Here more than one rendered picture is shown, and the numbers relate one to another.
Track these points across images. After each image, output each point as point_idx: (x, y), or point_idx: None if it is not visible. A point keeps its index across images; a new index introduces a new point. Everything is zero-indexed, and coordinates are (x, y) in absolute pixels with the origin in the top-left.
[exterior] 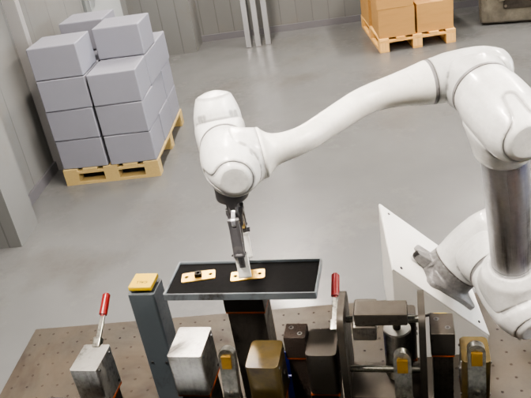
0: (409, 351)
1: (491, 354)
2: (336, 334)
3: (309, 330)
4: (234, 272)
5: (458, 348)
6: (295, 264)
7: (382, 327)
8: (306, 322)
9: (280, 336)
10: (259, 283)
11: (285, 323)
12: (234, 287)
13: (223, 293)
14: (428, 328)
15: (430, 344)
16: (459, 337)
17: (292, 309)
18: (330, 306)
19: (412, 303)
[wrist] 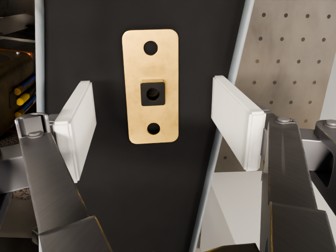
0: None
1: (196, 249)
2: (23, 235)
3: (280, 76)
4: (171, 42)
5: (203, 230)
6: (185, 216)
7: (261, 161)
8: (297, 73)
9: (279, 35)
10: (105, 129)
11: (305, 43)
12: (90, 47)
13: (38, 11)
14: (213, 228)
15: (207, 212)
16: (206, 242)
17: (332, 53)
18: (318, 104)
19: (225, 242)
